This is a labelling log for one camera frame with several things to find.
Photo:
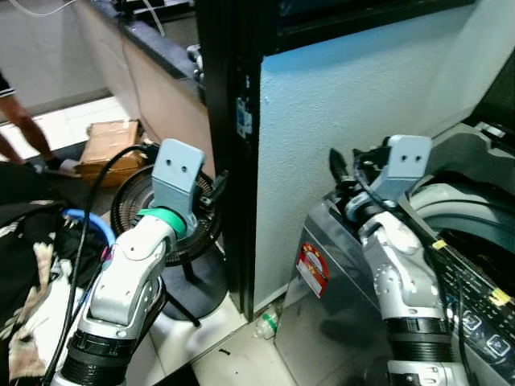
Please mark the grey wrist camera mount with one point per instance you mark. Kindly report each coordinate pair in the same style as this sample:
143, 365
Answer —
177, 173
406, 165

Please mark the black floor fan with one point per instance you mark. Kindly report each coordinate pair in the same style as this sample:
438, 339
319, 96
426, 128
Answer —
133, 201

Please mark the black floral garment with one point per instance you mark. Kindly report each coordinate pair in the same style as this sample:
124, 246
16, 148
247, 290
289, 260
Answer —
24, 241

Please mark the clear plastic bottle green cap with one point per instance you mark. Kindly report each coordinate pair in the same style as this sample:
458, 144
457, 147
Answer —
267, 324

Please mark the tall black white cabinet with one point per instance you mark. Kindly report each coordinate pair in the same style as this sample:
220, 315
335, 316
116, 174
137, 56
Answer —
354, 88

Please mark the blue laundry basket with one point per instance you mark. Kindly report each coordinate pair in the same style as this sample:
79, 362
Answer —
90, 220

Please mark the brown cardboard box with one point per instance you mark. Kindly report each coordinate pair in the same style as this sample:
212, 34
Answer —
109, 145

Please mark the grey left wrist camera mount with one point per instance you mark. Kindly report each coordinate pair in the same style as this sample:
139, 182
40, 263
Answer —
177, 173

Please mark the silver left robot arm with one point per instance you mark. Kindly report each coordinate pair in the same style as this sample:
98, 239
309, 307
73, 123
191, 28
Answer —
129, 277

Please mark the yellow tape strip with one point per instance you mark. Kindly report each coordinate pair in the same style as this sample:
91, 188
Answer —
500, 297
439, 244

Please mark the red round washer sticker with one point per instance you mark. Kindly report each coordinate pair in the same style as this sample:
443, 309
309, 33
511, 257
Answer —
313, 268

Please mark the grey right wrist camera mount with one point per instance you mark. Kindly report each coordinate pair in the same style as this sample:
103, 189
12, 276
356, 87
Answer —
406, 165

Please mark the beige counter with dark top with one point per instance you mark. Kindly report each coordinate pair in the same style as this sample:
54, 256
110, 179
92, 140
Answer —
153, 72

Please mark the grey top-load washing machine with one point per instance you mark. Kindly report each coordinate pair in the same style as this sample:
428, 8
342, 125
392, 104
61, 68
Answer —
338, 338

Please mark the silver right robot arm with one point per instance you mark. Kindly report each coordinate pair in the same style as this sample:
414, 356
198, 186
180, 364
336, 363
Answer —
402, 273

